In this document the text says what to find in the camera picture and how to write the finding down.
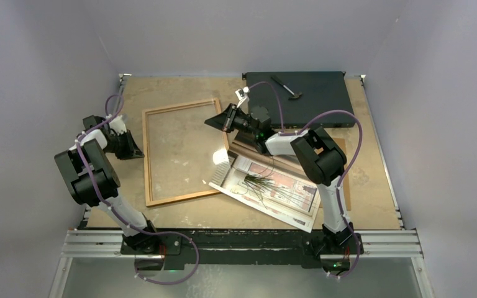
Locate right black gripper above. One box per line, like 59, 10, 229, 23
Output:
205, 103, 259, 137

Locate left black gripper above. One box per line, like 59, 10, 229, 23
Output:
103, 129, 143, 161

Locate brown wooden picture frame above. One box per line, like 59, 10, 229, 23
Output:
142, 97, 231, 208

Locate glossy plant photo print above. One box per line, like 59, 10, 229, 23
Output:
208, 147, 320, 232

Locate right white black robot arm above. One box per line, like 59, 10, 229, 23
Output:
204, 104, 354, 253

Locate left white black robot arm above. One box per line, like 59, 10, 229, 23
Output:
54, 115, 160, 254

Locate dark flat equipment case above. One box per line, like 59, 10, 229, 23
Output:
242, 71, 354, 129

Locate brown cardboard backing board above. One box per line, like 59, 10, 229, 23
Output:
263, 132, 352, 211

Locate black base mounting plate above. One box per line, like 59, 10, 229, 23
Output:
120, 228, 364, 270

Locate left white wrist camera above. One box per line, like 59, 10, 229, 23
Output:
106, 114, 127, 135

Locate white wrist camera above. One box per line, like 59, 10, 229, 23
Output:
235, 86, 250, 108
106, 114, 127, 135

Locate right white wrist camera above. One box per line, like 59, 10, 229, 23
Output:
235, 86, 250, 108

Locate small black handled hammer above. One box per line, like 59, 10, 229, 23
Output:
270, 75, 302, 101

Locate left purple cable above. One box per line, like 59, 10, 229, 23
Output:
75, 93, 201, 286

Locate purple cable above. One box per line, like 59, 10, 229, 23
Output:
75, 93, 201, 286
247, 81, 365, 281

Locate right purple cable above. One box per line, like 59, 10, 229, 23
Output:
247, 81, 365, 281

